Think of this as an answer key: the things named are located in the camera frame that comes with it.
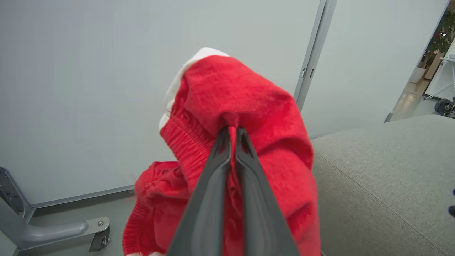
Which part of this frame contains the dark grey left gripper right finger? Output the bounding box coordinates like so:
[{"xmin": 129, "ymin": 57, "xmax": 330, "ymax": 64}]
[{"xmin": 235, "ymin": 128, "xmax": 300, "ymax": 256}]

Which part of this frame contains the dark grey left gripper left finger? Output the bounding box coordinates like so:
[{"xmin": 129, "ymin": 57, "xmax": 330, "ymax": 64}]
[{"xmin": 166, "ymin": 127, "xmax": 232, "ymax": 256}]

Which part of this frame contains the red garment with white stripes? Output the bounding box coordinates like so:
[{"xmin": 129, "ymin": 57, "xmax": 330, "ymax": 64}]
[{"xmin": 122, "ymin": 47, "xmax": 322, "ymax": 256}]

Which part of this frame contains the black caster wheel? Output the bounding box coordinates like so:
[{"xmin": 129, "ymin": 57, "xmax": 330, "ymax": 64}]
[{"xmin": 89, "ymin": 227, "xmax": 111, "ymax": 252}]

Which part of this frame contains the grey fabric sofa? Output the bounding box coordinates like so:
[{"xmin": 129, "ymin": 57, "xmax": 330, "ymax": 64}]
[{"xmin": 311, "ymin": 114, "xmax": 455, "ymax": 256}]

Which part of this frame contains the white planter pot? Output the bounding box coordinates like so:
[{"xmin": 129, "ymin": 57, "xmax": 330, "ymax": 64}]
[{"xmin": 409, "ymin": 66, "xmax": 428, "ymax": 84}]

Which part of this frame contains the white table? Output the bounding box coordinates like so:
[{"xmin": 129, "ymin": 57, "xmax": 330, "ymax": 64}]
[{"xmin": 424, "ymin": 53, "xmax": 455, "ymax": 101}]

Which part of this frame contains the green potted plant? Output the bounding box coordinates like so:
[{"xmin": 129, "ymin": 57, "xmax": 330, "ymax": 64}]
[{"xmin": 426, "ymin": 3, "xmax": 455, "ymax": 54}]

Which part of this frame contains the grey partition bottom rail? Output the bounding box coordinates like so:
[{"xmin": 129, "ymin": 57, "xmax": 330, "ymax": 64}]
[{"xmin": 31, "ymin": 184, "xmax": 136, "ymax": 210}]

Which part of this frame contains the grey partition frame post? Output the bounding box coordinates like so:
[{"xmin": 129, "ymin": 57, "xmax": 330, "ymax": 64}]
[
  {"xmin": 293, "ymin": 0, "xmax": 337, "ymax": 111},
  {"xmin": 0, "ymin": 166, "xmax": 35, "ymax": 223}
]

